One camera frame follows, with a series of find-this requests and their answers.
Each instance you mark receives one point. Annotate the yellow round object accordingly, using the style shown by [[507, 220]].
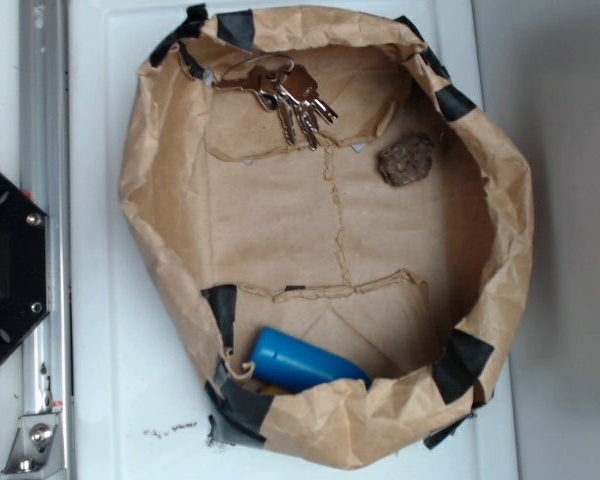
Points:
[[270, 389]]

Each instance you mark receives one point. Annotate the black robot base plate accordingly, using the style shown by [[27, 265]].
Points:
[[23, 267]]

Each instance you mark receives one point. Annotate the brown paper bag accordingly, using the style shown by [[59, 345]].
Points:
[[421, 286]]

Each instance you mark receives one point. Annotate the silver key bunch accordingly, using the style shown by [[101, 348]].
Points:
[[281, 84]]

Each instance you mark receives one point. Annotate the blue plastic bottle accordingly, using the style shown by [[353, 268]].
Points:
[[296, 365]]

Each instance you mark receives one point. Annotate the brown rock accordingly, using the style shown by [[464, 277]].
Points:
[[407, 161]]

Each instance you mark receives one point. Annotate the aluminium extrusion rail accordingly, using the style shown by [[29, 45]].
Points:
[[44, 173]]

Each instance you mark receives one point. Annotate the metal corner bracket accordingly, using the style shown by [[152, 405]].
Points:
[[36, 452]]

